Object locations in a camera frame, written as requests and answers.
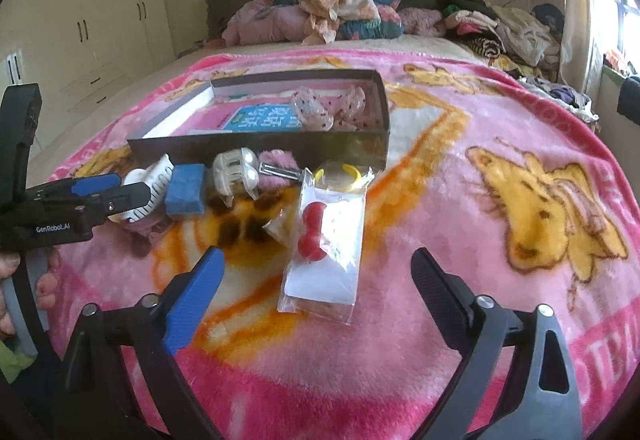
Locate brown banana hair clip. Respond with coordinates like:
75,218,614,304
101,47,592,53
119,212,175,258

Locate blue small jewelry box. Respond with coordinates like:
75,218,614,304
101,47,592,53
164,164,206,219

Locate pink fuzzy hair clip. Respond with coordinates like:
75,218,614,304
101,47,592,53
258,149,303,192

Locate bagged red earrings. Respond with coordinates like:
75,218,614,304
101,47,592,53
278,166,375,325

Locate bagged yellow bangles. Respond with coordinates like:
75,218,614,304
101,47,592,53
312,162,369,193

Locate person's left hand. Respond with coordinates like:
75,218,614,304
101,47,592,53
1,247,60,339

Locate cream built-in wardrobe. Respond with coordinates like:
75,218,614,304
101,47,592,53
1,0,175,153

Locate pink cartoon bear blanket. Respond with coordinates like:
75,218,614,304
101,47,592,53
50,49,639,439

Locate dark shallow cardboard box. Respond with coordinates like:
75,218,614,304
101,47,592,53
128,69,390,169

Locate pink bedding bundle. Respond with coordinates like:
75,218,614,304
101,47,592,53
221,0,309,47

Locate laundry bag with clothes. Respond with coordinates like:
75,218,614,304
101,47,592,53
518,76,600,124

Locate black jacket on sill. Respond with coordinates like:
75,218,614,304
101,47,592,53
617,75,640,125

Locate floral peach cloth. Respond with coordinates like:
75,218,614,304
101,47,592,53
297,0,381,45

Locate cream curtain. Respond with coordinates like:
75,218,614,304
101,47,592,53
559,0,603,100

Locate pile of mixed clothes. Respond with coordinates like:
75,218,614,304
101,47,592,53
439,0,560,80

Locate dark teal floral quilt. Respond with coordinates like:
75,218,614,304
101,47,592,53
338,0,404,40

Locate window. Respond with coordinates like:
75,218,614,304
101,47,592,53
590,0,639,76

